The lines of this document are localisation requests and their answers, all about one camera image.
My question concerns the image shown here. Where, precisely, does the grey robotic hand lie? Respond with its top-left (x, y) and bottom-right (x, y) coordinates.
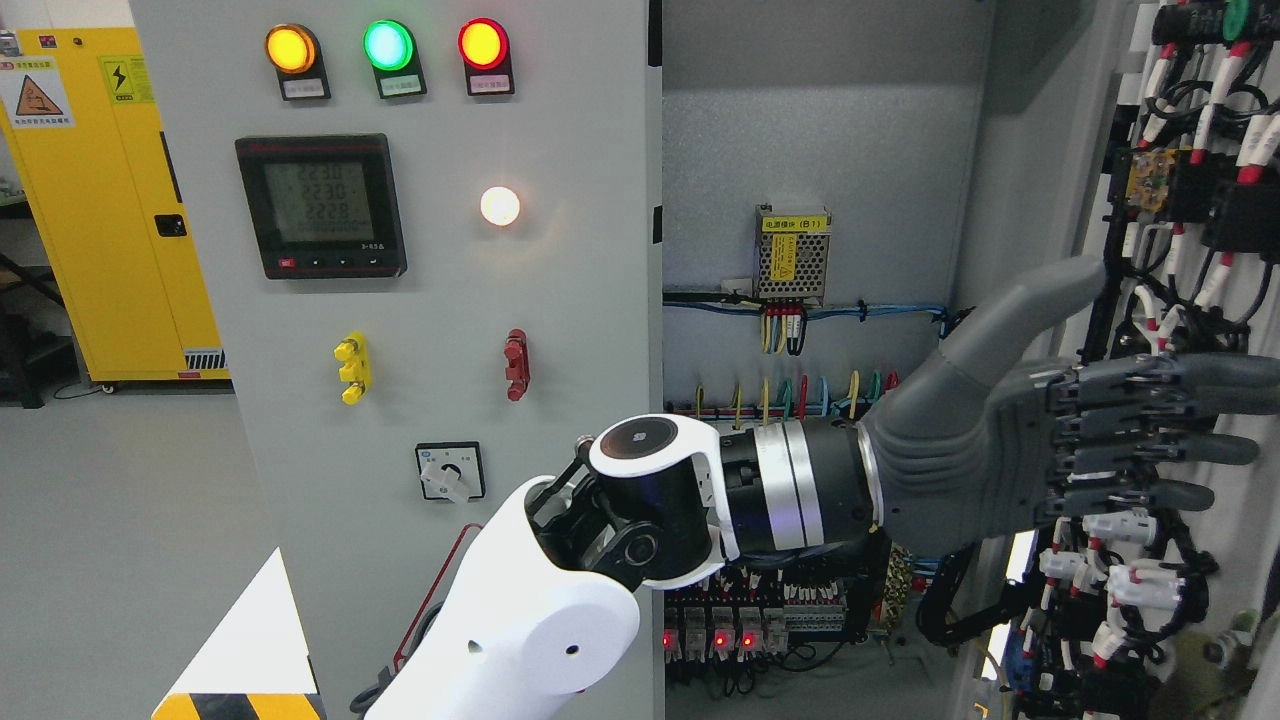
top-left (855, 256), bottom-right (1279, 555)

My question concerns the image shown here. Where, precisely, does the grey cabinet door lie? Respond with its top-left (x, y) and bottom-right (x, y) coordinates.
top-left (950, 0), bottom-right (1280, 720)
top-left (131, 1), bottom-right (660, 719)

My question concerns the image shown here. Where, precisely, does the metal mesh power supply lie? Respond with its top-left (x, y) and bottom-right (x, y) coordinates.
top-left (754, 202), bottom-right (833, 305)

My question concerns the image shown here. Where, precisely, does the lower relay terminal row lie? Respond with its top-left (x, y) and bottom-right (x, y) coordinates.
top-left (660, 562), bottom-right (884, 697)

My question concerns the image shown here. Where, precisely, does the white indicator lamp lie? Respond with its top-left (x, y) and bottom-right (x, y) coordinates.
top-left (479, 186), bottom-right (522, 227)

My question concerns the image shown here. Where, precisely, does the red electric hazard sticker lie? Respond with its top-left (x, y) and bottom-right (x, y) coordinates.
top-left (390, 523), bottom-right (484, 674)

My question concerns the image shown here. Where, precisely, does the red indicator lamp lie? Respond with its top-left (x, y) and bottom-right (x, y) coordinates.
top-left (457, 17), bottom-right (515, 97)

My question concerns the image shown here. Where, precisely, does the black digital power meter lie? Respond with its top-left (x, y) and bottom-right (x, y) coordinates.
top-left (236, 133), bottom-right (408, 281)

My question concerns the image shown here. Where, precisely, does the green indicator lamp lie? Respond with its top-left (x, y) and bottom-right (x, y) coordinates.
top-left (362, 18), bottom-right (428, 99)

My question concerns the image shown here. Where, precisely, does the yellow indicator lamp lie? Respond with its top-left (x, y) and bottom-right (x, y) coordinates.
top-left (264, 23), bottom-right (332, 102)

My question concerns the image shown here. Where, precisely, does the yellow safety storage cabinet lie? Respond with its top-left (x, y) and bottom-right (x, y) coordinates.
top-left (3, 27), bottom-right (230, 386)

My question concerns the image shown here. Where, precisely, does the black rotary selector switch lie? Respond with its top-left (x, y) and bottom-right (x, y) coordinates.
top-left (413, 441), bottom-right (486, 503)

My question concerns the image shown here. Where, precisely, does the yellow terminal post block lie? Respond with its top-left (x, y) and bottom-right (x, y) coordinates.
top-left (332, 331), bottom-right (372, 406)

